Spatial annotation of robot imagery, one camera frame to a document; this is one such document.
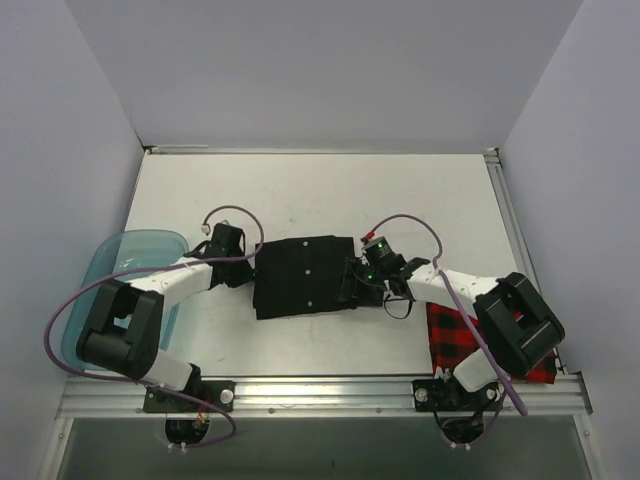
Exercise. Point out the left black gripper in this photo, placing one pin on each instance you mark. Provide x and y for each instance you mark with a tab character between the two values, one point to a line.
243	273

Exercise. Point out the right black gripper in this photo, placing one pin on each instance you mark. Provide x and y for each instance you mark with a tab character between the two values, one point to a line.
351	282

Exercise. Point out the black long sleeve shirt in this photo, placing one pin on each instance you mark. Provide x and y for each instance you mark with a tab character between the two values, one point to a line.
301	276

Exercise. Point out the red black plaid shirt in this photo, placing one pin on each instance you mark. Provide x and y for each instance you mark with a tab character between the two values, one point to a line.
451	341

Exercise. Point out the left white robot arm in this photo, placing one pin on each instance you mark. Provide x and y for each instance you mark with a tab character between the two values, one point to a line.
122	332

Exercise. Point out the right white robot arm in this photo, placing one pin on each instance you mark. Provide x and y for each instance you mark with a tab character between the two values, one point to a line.
481	329

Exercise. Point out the translucent blue plastic bin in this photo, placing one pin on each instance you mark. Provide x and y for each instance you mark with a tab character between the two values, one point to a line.
125	251

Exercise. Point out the back aluminium table rail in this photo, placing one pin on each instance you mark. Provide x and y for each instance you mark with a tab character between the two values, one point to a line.
220	150

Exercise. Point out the aluminium table rail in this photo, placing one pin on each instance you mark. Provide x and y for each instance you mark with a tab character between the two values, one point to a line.
308	397
220	150
514	233

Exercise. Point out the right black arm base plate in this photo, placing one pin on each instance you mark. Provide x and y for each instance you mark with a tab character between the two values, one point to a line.
448	396

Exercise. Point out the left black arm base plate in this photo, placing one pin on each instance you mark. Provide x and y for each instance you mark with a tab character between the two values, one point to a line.
219	393

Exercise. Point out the right aluminium table rail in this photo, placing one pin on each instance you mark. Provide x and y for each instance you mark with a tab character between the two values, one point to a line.
514	233

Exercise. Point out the front aluminium table rail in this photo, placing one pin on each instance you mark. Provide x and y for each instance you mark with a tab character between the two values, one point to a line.
308	397

